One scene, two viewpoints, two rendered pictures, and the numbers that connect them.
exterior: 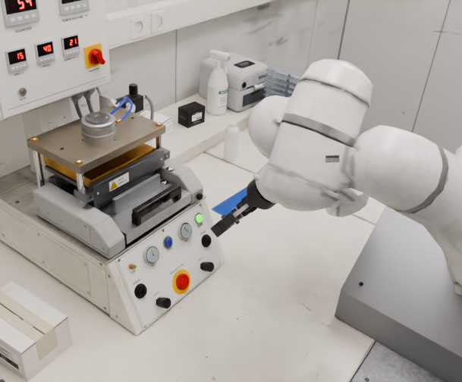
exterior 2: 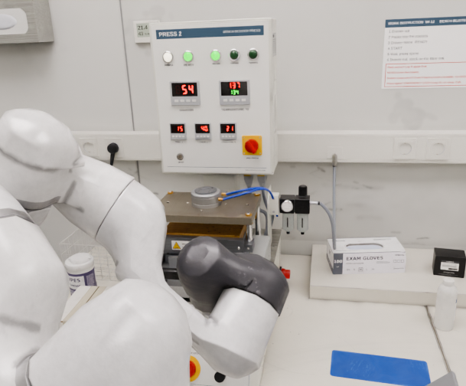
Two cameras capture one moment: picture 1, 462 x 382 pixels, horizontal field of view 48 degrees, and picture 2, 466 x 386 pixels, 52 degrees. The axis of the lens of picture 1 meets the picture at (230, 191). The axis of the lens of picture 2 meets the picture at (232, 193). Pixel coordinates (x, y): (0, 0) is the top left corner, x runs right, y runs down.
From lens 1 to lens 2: 1.08 m
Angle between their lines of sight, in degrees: 62
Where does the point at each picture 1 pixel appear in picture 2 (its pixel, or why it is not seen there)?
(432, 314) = not seen: outside the picture
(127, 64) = (396, 185)
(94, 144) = (185, 207)
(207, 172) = (392, 322)
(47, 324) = not seen: hidden behind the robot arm
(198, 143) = (415, 291)
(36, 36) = (197, 117)
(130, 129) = (226, 209)
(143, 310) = not seen: hidden behind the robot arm
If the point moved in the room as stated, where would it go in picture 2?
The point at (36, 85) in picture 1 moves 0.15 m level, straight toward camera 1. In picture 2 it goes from (193, 155) to (150, 166)
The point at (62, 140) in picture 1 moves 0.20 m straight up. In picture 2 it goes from (179, 199) to (173, 126)
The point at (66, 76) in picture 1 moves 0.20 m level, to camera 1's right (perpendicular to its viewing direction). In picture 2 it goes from (222, 156) to (252, 173)
